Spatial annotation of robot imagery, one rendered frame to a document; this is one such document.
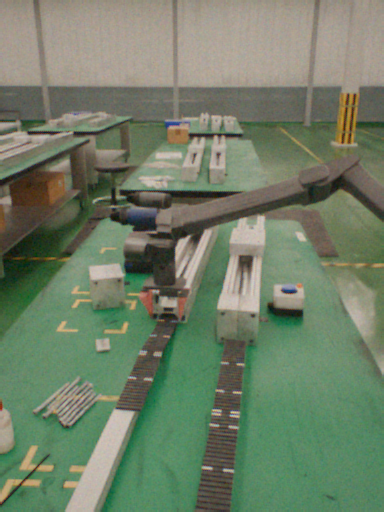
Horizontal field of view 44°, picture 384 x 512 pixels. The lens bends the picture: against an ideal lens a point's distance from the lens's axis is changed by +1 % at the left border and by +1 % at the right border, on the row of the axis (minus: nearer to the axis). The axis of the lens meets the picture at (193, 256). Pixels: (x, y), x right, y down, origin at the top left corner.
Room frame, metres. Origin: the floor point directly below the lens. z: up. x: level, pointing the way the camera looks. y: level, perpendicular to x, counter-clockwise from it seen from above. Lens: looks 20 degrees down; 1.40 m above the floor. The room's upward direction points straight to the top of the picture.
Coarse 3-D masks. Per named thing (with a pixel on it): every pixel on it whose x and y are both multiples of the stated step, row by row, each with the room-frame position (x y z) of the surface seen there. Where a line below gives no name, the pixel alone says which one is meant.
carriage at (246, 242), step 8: (240, 232) 1.55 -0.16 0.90; (248, 232) 1.55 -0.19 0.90; (256, 232) 1.55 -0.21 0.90; (264, 232) 1.55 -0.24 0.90; (232, 240) 1.46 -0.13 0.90; (240, 240) 1.46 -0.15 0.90; (248, 240) 1.46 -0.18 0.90; (256, 240) 1.46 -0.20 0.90; (232, 248) 1.44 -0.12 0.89; (240, 248) 1.44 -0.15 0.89; (248, 248) 1.43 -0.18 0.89; (256, 248) 1.43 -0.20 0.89; (248, 256) 1.45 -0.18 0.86
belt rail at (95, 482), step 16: (112, 416) 0.72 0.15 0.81; (128, 416) 0.72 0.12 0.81; (112, 432) 0.68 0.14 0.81; (128, 432) 0.70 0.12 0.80; (96, 448) 0.64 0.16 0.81; (112, 448) 0.64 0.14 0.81; (96, 464) 0.61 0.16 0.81; (112, 464) 0.61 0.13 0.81; (80, 480) 0.58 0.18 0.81; (96, 480) 0.57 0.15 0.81; (112, 480) 0.60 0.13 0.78; (80, 496) 0.55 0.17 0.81; (96, 496) 0.54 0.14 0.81
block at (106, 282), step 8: (96, 272) 1.26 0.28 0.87; (104, 272) 1.26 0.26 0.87; (112, 272) 1.26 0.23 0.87; (120, 272) 1.26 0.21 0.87; (96, 280) 1.22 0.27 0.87; (104, 280) 1.22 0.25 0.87; (112, 280) 1.23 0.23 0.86; (120, 280) 1.24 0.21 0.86; (96, 288) 1.22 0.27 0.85; (104, 288) 1.22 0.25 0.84; (112, 288) 1.23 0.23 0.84; (120, 288) 1.23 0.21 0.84; (96, 296) 1.21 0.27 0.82; (104, 296) 1.22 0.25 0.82; (112, 296) 1.23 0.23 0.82; (120, 296) 1.23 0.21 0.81; (96, 304) 1.22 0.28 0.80; (104, 304) 1.22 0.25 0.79; (112, 304) 1.23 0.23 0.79; (120, 304) 1.24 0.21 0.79
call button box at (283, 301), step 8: (280, 288) 1.23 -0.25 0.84; (280, 296) 1.18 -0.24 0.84; (288, 296) 1.18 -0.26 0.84; (296, 296) 1.18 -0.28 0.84; (272, 304) 1.21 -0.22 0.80; (280, 304) 1.18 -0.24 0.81; (288, 304) 1.18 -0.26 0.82; (296, 304) 1.17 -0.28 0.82; (280, 312) 1.18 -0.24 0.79; (288, 312) 1.17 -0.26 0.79; (296, 312) 1.17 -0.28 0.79
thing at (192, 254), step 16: (192, 240) 1.69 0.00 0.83; (208, 240) 1.60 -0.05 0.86; (176, 256) 1.42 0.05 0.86; (192, 256) 1.50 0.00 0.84; (208, 256) 1.60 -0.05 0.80; (176, 272) 1.38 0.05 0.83; (192, 272) 1.29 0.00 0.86; (192, 288) 1.23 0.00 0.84; (160, 304) 1.15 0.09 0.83; (176, 304) 1.15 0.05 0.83; (192, 304) 1.22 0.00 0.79
